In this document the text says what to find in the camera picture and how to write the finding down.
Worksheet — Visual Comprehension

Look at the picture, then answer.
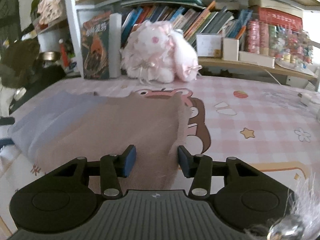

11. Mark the lavender and mauve cloth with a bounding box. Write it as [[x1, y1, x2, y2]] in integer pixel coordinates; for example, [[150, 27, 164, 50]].
[[9, 92, 190, 191]]

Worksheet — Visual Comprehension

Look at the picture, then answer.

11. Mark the pink white plush bunny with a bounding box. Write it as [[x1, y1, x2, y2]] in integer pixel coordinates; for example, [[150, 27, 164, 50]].
[[121, 21, 202, 83]]

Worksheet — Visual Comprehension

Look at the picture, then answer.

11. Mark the dark brown plush pile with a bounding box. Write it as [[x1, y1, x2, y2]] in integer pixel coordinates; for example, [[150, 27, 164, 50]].
[[1, 38, 40, 89]]

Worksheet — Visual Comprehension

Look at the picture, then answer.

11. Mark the red box on shelf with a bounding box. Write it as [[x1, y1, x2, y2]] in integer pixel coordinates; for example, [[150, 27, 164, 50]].
[[250, 6, 303, 31]]

